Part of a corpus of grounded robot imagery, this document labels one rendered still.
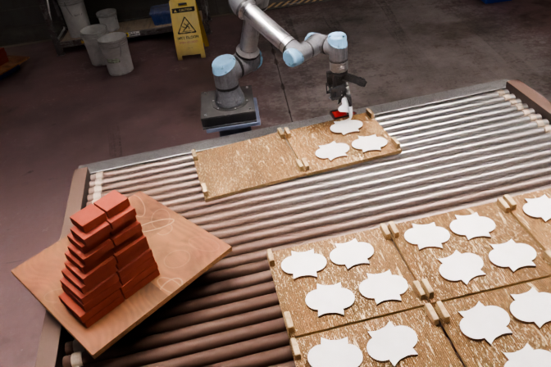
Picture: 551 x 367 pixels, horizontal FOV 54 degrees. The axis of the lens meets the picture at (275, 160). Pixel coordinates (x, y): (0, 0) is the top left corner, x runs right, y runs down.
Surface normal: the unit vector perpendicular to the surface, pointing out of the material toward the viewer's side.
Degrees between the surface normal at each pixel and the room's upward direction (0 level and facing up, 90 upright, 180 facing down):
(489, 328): 0
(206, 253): 0
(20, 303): 0
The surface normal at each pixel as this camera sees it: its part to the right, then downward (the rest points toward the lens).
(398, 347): -0.11, -0.82
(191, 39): 0.00, 0.37
